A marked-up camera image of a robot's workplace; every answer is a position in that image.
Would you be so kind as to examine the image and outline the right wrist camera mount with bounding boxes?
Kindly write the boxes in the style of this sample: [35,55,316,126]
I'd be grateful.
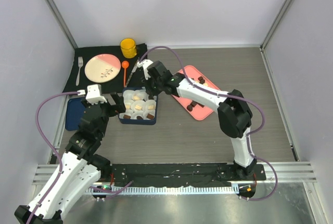
[137,59,153,80]

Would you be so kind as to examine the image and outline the silver fork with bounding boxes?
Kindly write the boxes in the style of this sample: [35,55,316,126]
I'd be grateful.
[75,57,83,86]

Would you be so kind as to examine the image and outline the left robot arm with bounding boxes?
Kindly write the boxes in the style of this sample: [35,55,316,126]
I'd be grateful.
[15,89,125,223]

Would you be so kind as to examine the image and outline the pink plastic tray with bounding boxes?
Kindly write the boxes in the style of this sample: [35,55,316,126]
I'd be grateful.
[172,65,219,121]

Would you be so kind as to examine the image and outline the dark blue box lid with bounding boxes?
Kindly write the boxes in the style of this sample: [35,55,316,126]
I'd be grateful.
[65,97,85,131]

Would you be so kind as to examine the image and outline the steak knife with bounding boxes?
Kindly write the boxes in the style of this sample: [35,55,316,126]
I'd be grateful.
[124,59,139,87]

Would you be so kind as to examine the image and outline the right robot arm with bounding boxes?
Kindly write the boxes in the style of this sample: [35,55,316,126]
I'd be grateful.
[137,59,257,180]

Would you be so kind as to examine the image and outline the pink and cream plate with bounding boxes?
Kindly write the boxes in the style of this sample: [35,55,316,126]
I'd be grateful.
[84,54,121,83]

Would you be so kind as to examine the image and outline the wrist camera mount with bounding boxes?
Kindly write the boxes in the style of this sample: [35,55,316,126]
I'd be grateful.
[137,59,153,80]
[77,84,107,104]

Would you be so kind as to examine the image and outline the yellow mug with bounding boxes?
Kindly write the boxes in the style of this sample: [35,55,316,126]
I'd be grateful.
[120,38,137,59]

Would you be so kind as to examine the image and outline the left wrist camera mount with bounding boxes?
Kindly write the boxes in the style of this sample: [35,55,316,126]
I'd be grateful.
[77,84,107,104]

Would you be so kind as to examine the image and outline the dark blue chocolate box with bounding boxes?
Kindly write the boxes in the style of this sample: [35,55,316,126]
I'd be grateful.
[118,87,158,126]

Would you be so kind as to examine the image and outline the orange plastic spoon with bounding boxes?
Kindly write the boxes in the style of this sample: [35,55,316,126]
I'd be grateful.
[121,60,130,87]

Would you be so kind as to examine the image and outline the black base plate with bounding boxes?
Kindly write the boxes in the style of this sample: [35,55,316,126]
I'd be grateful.
[112,163,266,188]

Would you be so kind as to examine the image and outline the black cloth placemat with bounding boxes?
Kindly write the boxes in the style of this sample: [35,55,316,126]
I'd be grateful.
[62,43,148,94]

